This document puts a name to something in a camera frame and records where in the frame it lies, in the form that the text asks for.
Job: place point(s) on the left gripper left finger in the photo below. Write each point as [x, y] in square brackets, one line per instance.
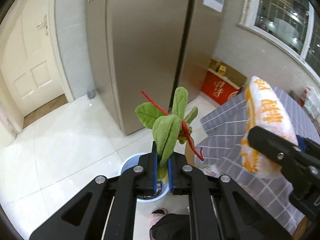
[104, 208]

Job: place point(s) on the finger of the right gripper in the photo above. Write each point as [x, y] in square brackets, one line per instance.
[309, 146]
[275, 148]

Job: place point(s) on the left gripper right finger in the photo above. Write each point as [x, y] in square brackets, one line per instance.
[220, 209]

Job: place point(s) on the red white snack wrapper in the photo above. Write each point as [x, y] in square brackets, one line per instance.
[212, 171]

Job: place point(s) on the orange white snack bag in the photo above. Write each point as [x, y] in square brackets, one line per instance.
[264, 109]

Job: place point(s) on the green plush leaf toy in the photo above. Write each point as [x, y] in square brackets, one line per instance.
[168, 128]

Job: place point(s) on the white plastic bag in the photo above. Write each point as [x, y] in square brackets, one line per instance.
[310, 101]

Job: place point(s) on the pink slipper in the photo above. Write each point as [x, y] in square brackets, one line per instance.
[155, 216]

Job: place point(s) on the black trouser leg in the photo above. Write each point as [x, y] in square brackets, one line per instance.
[172, 226]

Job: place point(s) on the grey checked tablecloth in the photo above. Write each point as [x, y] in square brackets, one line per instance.
[226, 129]

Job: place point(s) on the brown cardboard box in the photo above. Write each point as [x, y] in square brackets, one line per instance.
[233, 76]

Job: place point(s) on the red cardboard box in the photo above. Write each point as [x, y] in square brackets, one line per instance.
[219, 88]

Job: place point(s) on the yellow small box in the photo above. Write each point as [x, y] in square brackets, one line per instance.
[222, 69]

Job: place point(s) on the white framed window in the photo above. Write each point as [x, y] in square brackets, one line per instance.
[291, 25]

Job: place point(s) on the white door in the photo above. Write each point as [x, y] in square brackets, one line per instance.
[31, 68]

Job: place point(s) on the beige refrigerator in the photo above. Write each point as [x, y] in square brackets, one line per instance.
[153, 46]

